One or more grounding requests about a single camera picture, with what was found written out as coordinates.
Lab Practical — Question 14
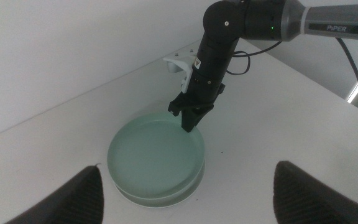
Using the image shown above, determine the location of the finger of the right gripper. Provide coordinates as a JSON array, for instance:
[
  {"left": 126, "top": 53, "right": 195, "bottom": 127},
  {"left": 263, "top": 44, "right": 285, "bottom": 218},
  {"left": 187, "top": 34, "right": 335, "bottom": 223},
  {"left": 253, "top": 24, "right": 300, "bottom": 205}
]
[
  {"left": 195, "top": 105, "right": 214, "bottom": 131},
  {"left": 181, "top": 108, "right": 197, "bottom": 133}
]

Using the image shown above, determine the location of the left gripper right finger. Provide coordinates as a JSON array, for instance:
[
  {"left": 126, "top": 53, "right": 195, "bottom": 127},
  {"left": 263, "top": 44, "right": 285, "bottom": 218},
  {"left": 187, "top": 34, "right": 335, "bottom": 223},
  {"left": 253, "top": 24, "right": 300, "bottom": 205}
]
[{"left": 272, "top": 160, "right": 358, "bottom": 224}]

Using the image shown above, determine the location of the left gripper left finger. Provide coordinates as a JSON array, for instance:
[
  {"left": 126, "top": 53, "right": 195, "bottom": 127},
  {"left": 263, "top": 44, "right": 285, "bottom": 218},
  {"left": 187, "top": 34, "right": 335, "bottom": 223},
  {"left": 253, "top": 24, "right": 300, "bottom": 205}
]
[{"left": 4, "top": 164, "right": 105, "bottom": 224}]

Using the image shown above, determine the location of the green shallow bowl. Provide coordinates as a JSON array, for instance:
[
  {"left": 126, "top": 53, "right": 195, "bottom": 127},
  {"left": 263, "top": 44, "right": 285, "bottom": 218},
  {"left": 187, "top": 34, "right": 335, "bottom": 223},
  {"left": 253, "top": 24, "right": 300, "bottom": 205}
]
[{"left": 106, "top": 112, "right": 205, "bottom": 200}]

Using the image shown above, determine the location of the white shallow bowl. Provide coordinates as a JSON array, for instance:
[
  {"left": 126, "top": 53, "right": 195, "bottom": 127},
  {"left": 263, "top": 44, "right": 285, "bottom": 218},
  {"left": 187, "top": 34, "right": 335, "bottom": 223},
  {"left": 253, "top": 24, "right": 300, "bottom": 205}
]
[{"left": 112, "top": 160, "right": 206, "bottom": 208}]

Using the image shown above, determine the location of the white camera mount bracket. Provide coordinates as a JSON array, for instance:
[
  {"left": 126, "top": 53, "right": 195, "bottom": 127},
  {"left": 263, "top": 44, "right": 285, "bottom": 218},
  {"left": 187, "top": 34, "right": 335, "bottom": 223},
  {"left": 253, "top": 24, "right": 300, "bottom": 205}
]
[{"left": 162, "top": 52, "right": 197, "bottom": 94}]

